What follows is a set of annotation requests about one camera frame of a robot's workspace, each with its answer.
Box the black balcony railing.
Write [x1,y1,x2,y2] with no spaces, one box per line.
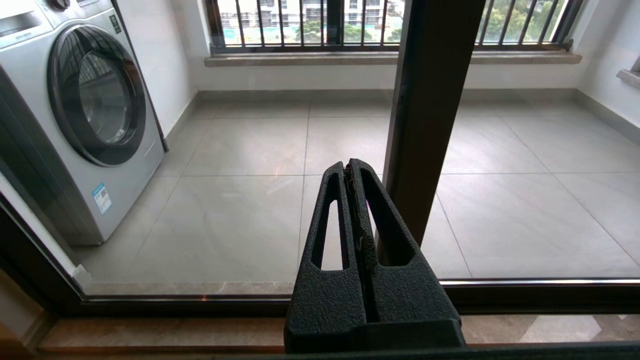
[220,0,573,53]

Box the dark-framed sliding glass door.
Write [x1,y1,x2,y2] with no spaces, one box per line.
[0,0,487,317]

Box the stone side window sill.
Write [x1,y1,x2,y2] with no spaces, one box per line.
[616,55,640,91]

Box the round dark washer door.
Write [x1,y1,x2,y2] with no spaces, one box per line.
[47,25,148,168]

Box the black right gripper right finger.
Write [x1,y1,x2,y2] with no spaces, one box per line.
[347,159,462,325]

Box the dark window frame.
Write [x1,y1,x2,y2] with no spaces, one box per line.
[204,0,586,53]

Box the silver front-load washing machine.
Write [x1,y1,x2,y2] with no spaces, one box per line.
[0,0,169,247]

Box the dark-framed fixed glass door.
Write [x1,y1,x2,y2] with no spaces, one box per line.
[382,0,640,313]

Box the dark framed sliding glass door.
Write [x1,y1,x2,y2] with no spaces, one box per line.
[0,195,86,321]

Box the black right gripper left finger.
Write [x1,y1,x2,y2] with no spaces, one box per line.
[284,161,368,353]

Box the blue white label sticker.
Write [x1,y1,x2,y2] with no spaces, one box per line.
[91,182,113,216]

